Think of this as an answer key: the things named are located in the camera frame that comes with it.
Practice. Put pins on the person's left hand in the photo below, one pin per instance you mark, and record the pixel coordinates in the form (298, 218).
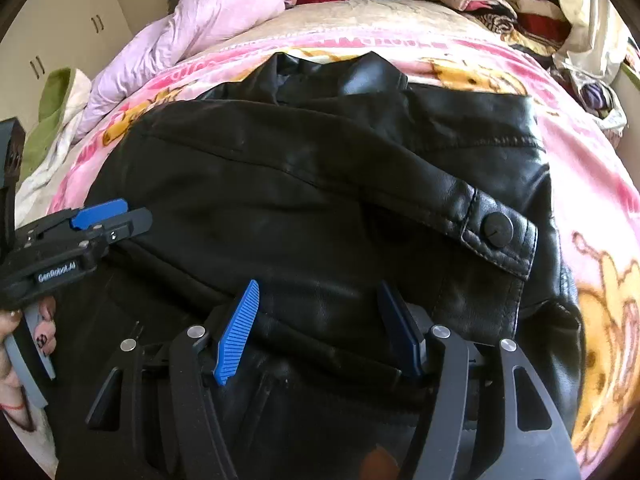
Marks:
(46, 330)

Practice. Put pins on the person's right hand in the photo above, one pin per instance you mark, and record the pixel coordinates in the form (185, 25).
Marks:
(380, 466)

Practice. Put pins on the pink cartoon printed blanket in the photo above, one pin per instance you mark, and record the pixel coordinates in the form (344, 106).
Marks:
(590, 185)

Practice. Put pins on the cream curtain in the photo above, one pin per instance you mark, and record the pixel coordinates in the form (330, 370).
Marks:
(590, 15)

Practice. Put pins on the plastic bag of clothes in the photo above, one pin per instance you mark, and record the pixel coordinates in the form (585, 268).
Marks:
(600, 100)

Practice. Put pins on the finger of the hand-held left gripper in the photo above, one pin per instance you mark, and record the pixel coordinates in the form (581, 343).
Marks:
(97, 214)
(127, 225)

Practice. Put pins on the beige quilted bedspread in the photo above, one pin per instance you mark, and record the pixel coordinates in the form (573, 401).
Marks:
(380, 20)

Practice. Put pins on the cream wardrobe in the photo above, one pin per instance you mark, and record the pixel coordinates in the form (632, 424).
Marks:
(65, 15)

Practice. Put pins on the black leather jacket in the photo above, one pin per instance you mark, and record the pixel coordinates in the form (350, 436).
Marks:
(310, 200)

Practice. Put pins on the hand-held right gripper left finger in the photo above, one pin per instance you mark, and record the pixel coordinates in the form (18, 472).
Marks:
(235, 335)

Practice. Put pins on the green and white blanket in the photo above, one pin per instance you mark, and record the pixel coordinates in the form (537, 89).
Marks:
(55, 105)

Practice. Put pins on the light pink padded coat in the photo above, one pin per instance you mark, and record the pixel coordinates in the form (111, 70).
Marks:
(200, 15)

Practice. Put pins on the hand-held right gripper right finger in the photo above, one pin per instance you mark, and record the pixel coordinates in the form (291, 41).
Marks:
(400, 330)

